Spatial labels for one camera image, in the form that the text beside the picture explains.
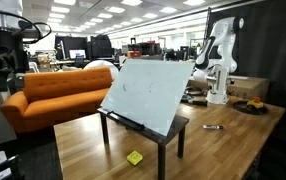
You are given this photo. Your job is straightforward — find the black coiled cable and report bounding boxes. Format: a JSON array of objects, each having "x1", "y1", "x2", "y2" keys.
[{"x1": 184, "y1": 86, "x2": 207, "y2": 97}]

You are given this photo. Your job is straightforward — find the white whiteboard panel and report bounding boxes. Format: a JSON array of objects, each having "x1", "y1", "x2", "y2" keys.
[{"x1": 101, "y1": 59, "x2": 194, "y2": 136}]

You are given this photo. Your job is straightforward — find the yellow square sticky block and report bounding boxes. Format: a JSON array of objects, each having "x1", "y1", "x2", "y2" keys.
[{"x1": 127, "y1": 151, "x2": 143, "y2": 165}]

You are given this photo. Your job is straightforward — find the white idle robot arm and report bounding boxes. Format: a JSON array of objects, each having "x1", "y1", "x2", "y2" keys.
[{"x1": 193, "y1": 17, "x2": 245, "y2": 105}]

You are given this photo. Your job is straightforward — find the whiteboard marker pen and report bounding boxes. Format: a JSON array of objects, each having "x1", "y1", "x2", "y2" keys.
[{"x1": 202, "y1": 125, "x2": 224, "y2": 130}]

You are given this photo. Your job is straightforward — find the orange fabric sofa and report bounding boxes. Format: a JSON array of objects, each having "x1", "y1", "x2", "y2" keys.
[{"x1": 0, "y1": 67, "x2": 113, "y2": 134}]

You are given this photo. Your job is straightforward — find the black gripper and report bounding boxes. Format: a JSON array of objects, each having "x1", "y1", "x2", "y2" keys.
[{"x1": 0, "y1": 30, "x2": 29, "y2": 92}]

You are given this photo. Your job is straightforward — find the computer monitor in background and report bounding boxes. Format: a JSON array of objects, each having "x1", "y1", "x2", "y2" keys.
[{"x1": 69, "y1": 49, "x2": 86, "y2": 59}]

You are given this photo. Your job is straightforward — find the white working robot arm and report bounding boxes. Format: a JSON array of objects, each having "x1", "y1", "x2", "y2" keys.
[{"x1": 0, "y1": 0, "x2": 52, "y2": 92}]

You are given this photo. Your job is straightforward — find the small dark wooden stand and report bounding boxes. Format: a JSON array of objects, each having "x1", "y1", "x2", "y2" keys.
[{"x1": 97, "y1": 107, "x2": 190, "y2": 180}]

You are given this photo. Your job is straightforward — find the cardboard box on table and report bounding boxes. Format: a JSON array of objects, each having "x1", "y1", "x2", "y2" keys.
[{"x1": 188, "y1": 75, "x2": 271, "y2": 102}]

